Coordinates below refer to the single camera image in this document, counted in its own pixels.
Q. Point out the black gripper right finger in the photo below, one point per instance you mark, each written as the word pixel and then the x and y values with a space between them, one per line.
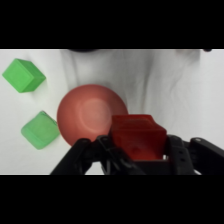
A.
pixel 196 156

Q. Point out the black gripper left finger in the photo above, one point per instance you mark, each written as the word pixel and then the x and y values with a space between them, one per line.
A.
pixel 90 156

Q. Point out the green cube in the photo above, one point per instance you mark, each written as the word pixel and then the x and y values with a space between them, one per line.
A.
pixel 23 75

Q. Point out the green rounded block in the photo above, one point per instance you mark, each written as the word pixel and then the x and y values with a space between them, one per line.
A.
pixel 40 130

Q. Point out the red cube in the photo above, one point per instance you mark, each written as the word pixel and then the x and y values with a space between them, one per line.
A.
pixel 138 136

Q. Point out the red bowl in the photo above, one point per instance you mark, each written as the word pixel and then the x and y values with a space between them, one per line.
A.
pixel 86 111

